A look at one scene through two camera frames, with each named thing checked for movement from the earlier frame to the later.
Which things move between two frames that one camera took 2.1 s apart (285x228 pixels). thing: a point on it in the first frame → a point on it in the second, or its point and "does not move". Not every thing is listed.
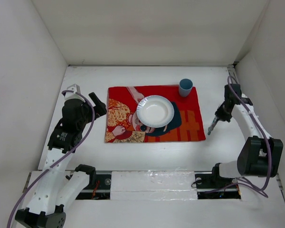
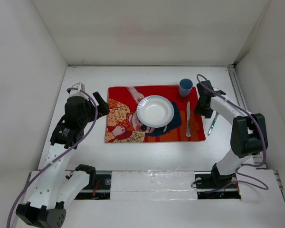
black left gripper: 99,107 does not move
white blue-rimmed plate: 155,111 does not move
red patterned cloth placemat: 123,124 does not move
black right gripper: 221,116 → 198,110
